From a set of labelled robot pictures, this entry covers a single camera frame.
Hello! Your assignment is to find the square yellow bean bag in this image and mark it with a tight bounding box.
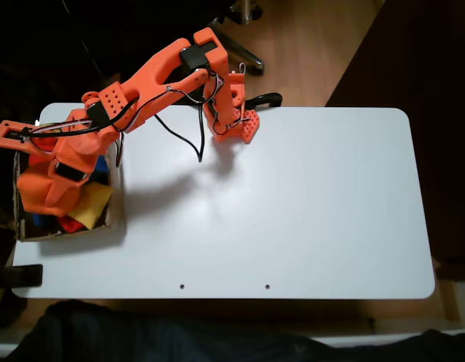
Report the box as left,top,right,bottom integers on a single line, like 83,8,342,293
68,183,115,230

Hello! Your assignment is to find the office chair base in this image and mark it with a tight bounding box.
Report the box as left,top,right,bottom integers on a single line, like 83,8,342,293
207,0,265,76

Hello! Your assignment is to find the cardboard box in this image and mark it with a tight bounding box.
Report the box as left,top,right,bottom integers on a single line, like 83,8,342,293
12,116,127,243

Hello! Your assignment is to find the large orange bean bag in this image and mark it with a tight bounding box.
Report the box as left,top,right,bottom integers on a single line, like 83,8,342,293
17,161,86,218

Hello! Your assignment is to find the large red bean bag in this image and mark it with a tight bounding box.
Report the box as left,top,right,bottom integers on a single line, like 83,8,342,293
28,137,56,167

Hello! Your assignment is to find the small red bean bag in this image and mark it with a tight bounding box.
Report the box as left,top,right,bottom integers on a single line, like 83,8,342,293
58,214,86,234

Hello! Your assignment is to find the black table clamp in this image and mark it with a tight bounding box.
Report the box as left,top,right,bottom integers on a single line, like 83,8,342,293
4,263,44,290

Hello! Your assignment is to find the person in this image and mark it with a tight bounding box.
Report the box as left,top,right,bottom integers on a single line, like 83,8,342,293
5,299,465,362

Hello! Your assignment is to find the large blue bean bag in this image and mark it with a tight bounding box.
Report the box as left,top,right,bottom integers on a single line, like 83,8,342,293
94,156,109,186

